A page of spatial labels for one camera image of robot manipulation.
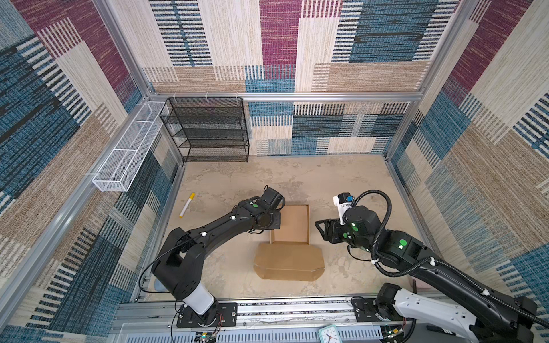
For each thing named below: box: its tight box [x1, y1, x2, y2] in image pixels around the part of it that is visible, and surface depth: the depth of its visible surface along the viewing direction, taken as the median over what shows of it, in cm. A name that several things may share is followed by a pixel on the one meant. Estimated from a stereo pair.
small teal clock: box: [318, 324, 344, 343], surface depth 70 cm
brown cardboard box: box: [253, 204, 326, 282], surface depth 73 cm
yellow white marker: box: [177, 192, 196, 219], surface depth 103 cm
